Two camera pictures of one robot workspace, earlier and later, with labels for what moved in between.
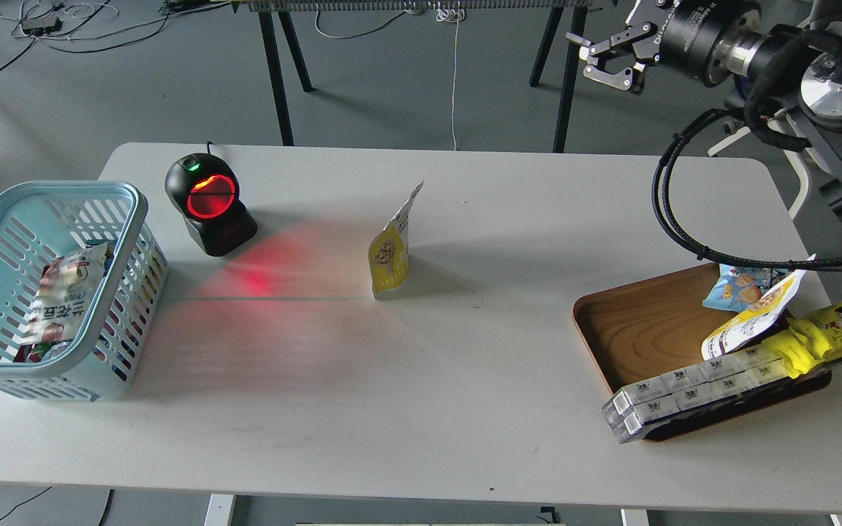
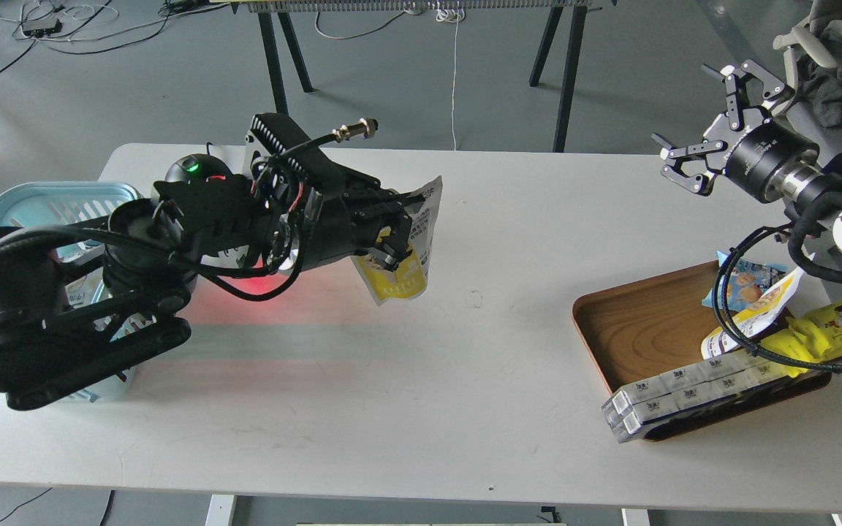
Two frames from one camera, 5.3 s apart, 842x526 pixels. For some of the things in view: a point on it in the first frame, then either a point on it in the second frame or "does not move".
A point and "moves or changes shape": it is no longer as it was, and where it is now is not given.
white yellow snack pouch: (761, 316) does not move
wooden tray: (636, 331) does not move
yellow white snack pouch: (388, 253) moves or changes shape
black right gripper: (704, 38) -> (749, 147)
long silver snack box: (634, 406) does not move
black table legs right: (570, 79) does not move
